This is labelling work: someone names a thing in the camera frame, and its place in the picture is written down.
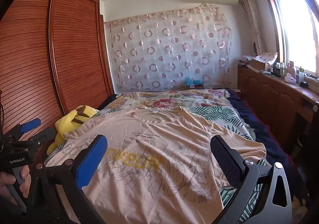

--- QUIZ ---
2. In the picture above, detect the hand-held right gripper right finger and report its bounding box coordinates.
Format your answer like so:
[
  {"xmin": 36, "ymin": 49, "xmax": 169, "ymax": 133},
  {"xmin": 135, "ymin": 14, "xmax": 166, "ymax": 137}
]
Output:
[{"xmin": 211, "ymin": 135, "xmax": 292, "ymax": 224}]

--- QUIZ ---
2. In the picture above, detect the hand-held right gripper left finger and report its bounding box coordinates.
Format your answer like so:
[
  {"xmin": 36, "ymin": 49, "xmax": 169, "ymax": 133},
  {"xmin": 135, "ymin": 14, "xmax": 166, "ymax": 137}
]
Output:
[{"xmin": 31, "ymin": 135, "xmax": 109, "ymax": 224}]

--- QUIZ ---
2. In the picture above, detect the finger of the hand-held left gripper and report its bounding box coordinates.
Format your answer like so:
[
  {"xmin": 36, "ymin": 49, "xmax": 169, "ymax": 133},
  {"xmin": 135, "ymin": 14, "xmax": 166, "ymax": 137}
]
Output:
[
  {"xmin": 19, "ymin": 128, "xmax": 57, "ymax": 150},
  {"xmin": 10, "ymin": 118, "xmax": 42, "ymax": 138}
]

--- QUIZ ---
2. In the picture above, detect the beige printed t-shirt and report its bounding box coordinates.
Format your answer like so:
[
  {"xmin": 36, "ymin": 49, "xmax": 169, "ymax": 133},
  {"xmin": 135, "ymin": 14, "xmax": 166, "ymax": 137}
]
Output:
[{"xmin": 46, "ymin": 106, "xmax": 267, "ymax": 217}]

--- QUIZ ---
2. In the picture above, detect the person's left hand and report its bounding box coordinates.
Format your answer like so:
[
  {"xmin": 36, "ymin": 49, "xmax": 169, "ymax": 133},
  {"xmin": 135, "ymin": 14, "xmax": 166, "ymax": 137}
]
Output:
[{"xmin": 0, "ymin": 165, "xmax": 32, "ymax": 205}]

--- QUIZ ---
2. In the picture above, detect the yellow plush toy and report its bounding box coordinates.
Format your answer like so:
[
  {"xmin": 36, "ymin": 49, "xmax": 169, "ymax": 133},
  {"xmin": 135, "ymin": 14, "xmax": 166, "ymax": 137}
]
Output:
[{"xmin": 47, "ymin": 105, "xmax": 99, "ymax": 155}]

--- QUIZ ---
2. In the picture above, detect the palm leaf printed sheet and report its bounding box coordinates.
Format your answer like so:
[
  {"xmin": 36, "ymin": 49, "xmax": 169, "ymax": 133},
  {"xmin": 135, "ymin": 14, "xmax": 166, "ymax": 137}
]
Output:
[{"xmin": 44, "ymin": 106, "xmax": 265, "ymax": 223}]

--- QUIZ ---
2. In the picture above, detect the long wooden cabinet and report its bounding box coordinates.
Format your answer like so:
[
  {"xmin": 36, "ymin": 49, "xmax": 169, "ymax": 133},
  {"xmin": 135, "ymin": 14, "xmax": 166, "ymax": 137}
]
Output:
[{"xmin": 237, "ymin": 63, "xmax": 319, "ymax": 156}]

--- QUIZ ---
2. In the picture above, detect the brown slatted wooden wardrobe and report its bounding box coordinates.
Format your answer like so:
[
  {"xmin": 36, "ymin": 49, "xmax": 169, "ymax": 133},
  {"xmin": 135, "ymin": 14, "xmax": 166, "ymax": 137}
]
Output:
[{"xmin": 0, "ymin": 0, "xmax": 115, "ymax": 150}]

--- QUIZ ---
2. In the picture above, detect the blue box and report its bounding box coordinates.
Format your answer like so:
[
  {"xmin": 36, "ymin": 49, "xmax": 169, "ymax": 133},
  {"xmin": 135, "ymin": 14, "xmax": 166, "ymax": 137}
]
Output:
[{"xmin": 184, "ymin": 76, "xmax": 204, "ymax": 89}]

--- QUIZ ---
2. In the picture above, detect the floral blanket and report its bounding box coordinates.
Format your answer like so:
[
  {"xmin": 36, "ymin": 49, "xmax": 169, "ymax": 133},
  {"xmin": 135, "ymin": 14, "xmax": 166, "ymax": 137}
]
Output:
[{"xmin": 100, "ymin": 89, "xmax": 257, "ymax": 140}]

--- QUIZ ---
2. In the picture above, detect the cardboard box with dotted cloth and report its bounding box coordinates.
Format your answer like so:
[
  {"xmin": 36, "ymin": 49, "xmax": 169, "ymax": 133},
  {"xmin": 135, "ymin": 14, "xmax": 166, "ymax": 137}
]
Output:
[{"xmin": 249, "ymin": 52, "xmax": 280, "ymax": 72}]

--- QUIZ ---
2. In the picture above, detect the sheer circle-patterned curtain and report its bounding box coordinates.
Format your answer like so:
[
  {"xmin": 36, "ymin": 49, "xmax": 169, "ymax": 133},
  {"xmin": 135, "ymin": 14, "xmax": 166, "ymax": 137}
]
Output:
[{"xmin": 104, "ymin": 5, "xmax": 234, "ymax": 94}]

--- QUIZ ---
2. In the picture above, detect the gathered beige window curtain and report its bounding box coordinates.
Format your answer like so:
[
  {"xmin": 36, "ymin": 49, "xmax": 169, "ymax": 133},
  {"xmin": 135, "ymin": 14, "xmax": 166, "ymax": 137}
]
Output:
[{"xmin": 237, "ymin": 0, "xmax": 265, "ymax": 56}]

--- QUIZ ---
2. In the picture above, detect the wooden framed window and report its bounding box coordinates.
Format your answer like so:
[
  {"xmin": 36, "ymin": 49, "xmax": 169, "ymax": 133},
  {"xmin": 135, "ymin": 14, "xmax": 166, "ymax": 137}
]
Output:
[{"xmin": 259, "ymin": 0, "xmax": 319, "ymax": 80}]

